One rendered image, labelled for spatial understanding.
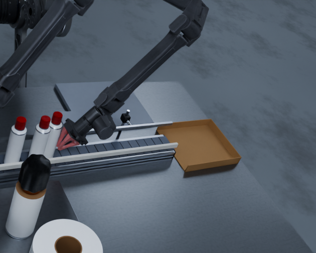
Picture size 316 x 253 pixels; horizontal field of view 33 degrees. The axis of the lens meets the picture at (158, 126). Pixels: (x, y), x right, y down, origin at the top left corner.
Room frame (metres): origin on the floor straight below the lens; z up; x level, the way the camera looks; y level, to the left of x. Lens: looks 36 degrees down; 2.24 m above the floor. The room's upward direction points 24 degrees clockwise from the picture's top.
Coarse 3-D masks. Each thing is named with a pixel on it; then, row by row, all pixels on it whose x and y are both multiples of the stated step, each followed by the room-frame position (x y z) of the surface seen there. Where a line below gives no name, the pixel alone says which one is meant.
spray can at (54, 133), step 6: (54, 114) 1.41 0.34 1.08; (60, 114) 1.42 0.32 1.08; (54, 120) 1.40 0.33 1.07; (60, 120) 1.41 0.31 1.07; (54, 126) 1.40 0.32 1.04; (60, 126) 1.41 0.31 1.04; (54, 132) 1.40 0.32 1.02; (60, 132) 1.42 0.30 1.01; (48, 138) 1.39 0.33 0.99; (54, 138) 1.40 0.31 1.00; (48, 144) 1.39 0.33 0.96; (54, 144) 1.40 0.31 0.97; (48, 150) 1.39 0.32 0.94; (54, 150) 1.41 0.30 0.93; (48, 156) 1.40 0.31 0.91
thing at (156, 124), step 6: (120, 126) 1.66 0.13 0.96; (126, 126) 1.67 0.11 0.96; (132, 126) 1.69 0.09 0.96; (138, 126) 1.71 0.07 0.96; (144, 126) 1.73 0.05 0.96; (150, 126) 1.75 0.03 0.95; (156, 126) 1.77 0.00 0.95; (90, 132) 1.56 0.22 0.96; (0, 138) 1.32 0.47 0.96; (6, 138) 1.34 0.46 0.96; (30, 138) 1.39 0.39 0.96
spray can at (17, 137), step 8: (16, 120) 1.31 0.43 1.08; (24, 120) 1.32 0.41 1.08; (16, 128) 1.30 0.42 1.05; (24, 128) 1.32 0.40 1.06; (16, 136) 1.29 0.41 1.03; (24, 136) 1.31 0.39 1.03; (8, 144) 1.30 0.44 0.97; (16, 144) 1.29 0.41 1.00; (8, 152) 1.29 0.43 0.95; (16, 152) 1.30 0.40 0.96; (8, 160) 1.29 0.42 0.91; (16, 160) 1.30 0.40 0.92
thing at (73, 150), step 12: (96, 144) 1.60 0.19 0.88; (108, 144) 1.63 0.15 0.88; (120, 144) 1.66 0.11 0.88; (132, 144) 1.69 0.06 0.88; (144, 144) 1.72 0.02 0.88; (156, 144) 1.75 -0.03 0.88; (0, 156) 1.33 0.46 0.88; (24, 156) 1.37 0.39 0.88; (60, 156) 1.45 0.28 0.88; (120, 156) 1.59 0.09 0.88
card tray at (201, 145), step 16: (160, 128) 1.92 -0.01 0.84; (176, 128) 1.98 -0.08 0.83; (192, 128) 2.03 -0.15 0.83; (208, 128) 2.09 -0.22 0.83; (192, 144) 1.92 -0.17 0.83; (208, 144) 1.97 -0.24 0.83; (224, 144) 2.01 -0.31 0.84; (192, 160) 1.81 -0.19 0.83; (208, 160) 1.86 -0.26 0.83; (224, 160) 1.86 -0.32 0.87
